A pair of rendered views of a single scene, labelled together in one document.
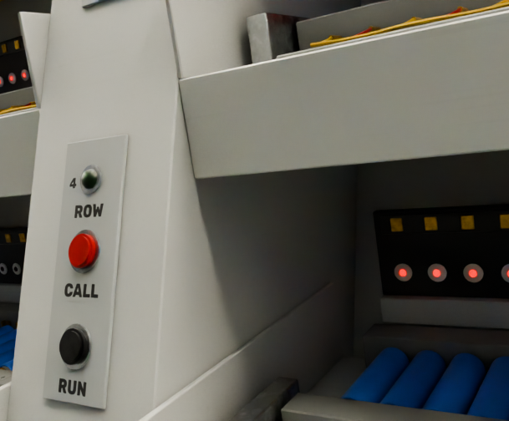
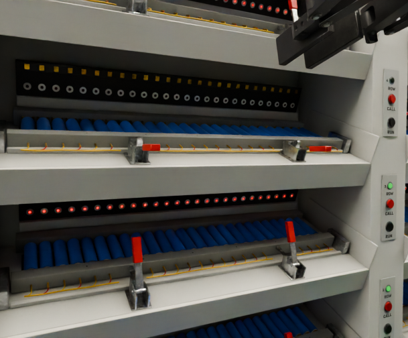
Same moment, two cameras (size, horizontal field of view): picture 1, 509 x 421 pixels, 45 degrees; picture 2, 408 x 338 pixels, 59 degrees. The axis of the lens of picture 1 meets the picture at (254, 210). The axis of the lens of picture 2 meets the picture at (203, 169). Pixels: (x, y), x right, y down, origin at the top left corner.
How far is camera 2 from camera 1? 0.87 m
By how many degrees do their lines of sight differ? 60
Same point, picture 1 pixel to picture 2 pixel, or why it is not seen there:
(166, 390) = (402, 131)
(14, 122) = (363, 55)
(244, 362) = not seen: hidden behind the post
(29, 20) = not seen: hidden behind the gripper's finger
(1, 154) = (353, 64)
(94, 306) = (394, 113)
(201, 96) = not seen: outside the picture
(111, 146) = (396, 72)
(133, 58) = (398, 50)
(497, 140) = not seen: outside the picture
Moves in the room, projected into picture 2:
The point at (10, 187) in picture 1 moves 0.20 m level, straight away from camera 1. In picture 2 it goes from (351, 75) to (238, 78)
